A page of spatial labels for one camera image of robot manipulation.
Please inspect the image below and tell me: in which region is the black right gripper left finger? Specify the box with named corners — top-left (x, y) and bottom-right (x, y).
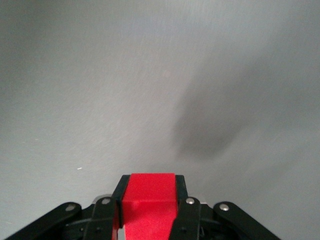
top-left (4, 174), bottom-right (131, 240)

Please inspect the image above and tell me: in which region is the red cube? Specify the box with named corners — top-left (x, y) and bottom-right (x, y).
top-left (113, 172), bottom-right (180, 240)

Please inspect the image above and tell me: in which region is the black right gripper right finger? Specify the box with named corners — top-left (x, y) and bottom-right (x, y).
top-left (169, 174), bottom-right (281, 240)

